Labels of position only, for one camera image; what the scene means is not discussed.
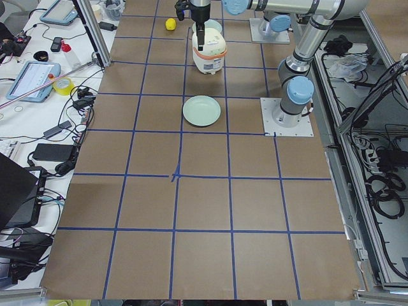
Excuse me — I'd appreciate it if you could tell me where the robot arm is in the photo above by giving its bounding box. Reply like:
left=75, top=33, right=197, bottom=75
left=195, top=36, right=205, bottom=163
left=247, top=0, right=368, bottom=128
left=175, top=1, right=291, bottom=51

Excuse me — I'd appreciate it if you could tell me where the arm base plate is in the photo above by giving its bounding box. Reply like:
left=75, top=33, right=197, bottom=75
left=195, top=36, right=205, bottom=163
left=260, top=98, right=314, bottom=137
left=249, top=18, right=290, bottom=45

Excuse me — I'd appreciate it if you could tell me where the black phone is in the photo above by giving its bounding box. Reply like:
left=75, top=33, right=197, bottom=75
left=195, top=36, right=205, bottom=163
left=50, top=37, right=63, bottom=52

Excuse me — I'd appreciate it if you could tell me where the green plate far from lemon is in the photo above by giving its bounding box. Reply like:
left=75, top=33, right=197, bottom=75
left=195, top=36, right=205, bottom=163
left=182, top=96, right=221, bottom=127

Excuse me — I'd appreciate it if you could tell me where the yellow lemon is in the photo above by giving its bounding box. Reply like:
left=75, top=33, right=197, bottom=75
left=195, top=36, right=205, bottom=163
left=165, top=18, right=177, bottom=31

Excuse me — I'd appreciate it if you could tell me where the blue tablet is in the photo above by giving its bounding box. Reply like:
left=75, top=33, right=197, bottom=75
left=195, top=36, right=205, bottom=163
left=40, top=0, right=78, bottom=26
left=6, top=61, right=61, bottom=103

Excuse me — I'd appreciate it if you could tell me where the green plate near lemon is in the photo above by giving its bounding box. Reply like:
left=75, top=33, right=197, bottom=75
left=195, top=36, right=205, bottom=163
left=205, top=19, right=222, bottom=33

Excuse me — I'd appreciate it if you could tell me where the white rice cooker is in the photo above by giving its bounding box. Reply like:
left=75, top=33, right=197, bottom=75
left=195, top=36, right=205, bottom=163
left=192, top=27, right=227, bottom=75

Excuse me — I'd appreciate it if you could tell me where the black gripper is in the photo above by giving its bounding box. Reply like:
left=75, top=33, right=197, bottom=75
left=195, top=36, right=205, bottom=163
left=174, top=0, right=205, bottom=51

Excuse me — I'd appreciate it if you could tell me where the blue tablet far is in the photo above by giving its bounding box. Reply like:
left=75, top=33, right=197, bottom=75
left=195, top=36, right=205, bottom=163
left=40, top=0, right=78, bottom=26

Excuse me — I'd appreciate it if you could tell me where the aluminium frame post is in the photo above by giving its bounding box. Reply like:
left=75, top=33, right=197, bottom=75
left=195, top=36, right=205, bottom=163
left=73, top=0, right=111, bottom=68

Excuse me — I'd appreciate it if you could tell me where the black laptop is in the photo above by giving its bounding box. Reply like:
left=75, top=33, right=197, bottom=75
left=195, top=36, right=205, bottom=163
left=1, top=154, right=46, bottom=230

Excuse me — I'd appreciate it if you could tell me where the blue tablet near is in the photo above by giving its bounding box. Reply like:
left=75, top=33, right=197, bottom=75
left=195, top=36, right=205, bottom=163
left=6, top=61, right=61, bottom=103

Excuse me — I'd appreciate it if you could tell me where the yellow tape roll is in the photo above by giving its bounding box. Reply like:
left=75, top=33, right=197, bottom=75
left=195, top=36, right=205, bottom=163
left=52, top=77, right=75, bottom=96

